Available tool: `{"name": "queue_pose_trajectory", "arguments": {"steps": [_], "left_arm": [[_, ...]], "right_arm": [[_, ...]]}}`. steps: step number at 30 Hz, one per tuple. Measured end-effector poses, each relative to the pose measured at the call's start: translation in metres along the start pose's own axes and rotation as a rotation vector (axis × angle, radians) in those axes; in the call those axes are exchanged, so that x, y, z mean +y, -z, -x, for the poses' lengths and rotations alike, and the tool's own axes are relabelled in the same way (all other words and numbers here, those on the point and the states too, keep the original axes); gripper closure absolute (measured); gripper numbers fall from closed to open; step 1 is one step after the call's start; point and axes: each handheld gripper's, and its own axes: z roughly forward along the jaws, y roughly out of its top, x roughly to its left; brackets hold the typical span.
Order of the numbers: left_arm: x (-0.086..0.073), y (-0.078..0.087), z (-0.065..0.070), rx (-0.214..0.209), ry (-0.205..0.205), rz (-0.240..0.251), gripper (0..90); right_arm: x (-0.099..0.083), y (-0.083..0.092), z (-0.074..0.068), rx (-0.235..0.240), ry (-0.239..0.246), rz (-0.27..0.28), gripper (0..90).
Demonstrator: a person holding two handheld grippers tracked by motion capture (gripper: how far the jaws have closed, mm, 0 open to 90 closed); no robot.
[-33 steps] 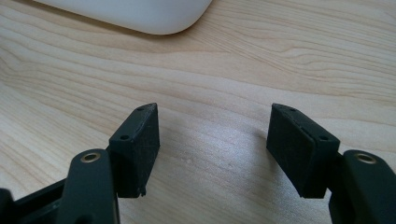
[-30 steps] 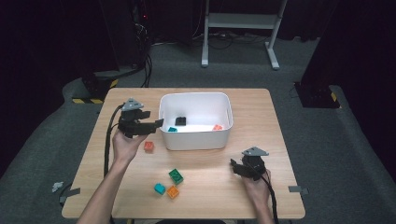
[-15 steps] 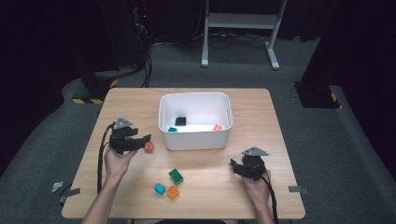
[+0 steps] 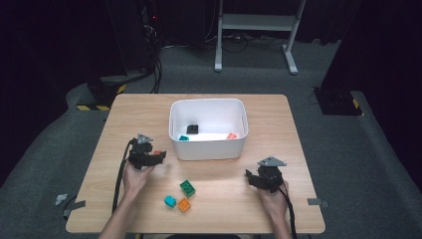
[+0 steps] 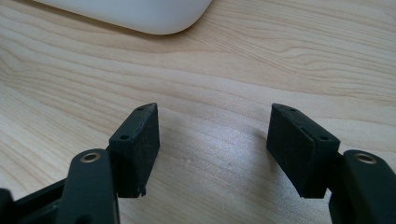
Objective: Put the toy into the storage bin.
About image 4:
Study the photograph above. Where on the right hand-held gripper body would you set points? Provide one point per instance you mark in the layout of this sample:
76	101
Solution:
272	176

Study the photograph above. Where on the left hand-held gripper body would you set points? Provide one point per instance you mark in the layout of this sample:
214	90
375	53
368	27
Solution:
141	156

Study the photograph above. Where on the teal toy brick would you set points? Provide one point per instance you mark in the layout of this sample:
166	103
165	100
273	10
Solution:
183	138

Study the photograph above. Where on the green toy brick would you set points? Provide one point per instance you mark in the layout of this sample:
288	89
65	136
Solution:
187	188

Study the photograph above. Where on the light blue toy brick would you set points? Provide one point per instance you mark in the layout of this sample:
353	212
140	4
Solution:
170	201

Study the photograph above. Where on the salmon pink toy brick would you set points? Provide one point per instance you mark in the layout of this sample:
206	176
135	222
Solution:
231	136

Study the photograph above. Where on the black toy brick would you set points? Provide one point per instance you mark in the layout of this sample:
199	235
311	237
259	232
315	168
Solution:
192	129

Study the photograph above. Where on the white plastic bin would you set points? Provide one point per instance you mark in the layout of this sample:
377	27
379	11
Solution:
207	151

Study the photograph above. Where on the person's left hand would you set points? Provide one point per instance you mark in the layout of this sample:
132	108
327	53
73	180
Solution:
134	182

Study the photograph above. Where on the person's right hand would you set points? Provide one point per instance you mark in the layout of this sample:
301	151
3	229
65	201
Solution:
277	207

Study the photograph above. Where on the grey tape strip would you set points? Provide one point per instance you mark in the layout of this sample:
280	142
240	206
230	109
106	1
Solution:
75	205
316	201

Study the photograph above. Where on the orange toy brick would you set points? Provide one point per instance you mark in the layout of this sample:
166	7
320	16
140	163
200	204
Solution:
184	205

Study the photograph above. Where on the black striped stand base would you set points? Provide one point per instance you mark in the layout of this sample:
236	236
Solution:
103	93

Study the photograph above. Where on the white crumpled scrap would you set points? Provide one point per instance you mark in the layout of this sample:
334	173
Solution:
61	198

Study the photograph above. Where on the dark equipment rack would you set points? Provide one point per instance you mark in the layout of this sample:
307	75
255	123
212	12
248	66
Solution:
149	30

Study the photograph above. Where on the white metal stand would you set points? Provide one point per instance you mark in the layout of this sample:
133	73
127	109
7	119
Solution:
255	22

